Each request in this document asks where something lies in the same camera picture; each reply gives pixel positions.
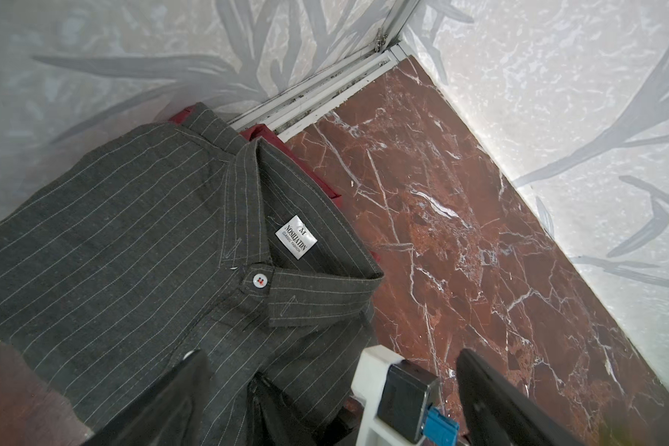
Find dark grey striped shirt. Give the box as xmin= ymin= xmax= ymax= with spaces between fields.
xmin=0 ymin=104 xmax=384 ymax=445

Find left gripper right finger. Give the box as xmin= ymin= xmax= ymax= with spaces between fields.
xmin=456 ymin=349 xmax=581 ymax=446

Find aluminium cage frame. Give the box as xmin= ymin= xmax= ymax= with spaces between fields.
xmin=230 ymin=1 xmax=419 ymax=142

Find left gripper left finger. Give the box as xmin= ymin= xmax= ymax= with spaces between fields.
xmin=85 ymin=350 xmax=210 ymax=445

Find maroon folded shirt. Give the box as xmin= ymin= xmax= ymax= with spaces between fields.
xmin=166 ymin=105 xmax=380 ymax=263

